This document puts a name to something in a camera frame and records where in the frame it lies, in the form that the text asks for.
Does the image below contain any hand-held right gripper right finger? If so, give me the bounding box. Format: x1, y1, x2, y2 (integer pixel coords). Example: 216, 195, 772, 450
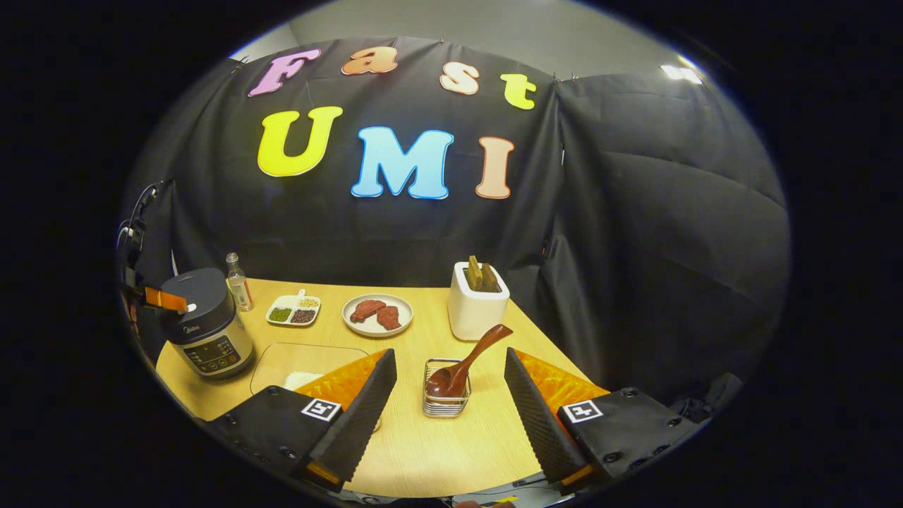
503, 347, 703, 495

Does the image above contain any white toaster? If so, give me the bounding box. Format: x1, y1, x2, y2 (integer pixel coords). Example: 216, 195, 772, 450
448, 261, 510, 341

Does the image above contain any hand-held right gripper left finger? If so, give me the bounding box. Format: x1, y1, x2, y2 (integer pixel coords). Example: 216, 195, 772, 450
205, 348, 399, 493

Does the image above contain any white round plate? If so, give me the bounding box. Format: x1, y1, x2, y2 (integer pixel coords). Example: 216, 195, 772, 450
342, 294, 414, 338

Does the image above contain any white divided bean dish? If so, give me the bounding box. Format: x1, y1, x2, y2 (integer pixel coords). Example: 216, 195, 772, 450
266, 289, 322, 327

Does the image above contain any black backdrop cloth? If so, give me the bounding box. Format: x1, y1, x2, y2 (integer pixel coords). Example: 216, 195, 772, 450
120, 35, 791, 406

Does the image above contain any small clear glass bottle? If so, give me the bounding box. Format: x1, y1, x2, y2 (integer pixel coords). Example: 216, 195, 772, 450
225, 253, 255, 313

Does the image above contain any metal mesh chopstick holder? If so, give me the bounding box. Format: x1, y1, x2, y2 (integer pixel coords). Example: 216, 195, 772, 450
423, 358, 472, 418

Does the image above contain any dark grey rice cooker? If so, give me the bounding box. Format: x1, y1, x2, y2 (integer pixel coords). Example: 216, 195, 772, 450
159, 267, 256, 380

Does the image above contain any clear glass tray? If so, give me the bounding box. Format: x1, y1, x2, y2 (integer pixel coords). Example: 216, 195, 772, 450
250, 343, 382, 433

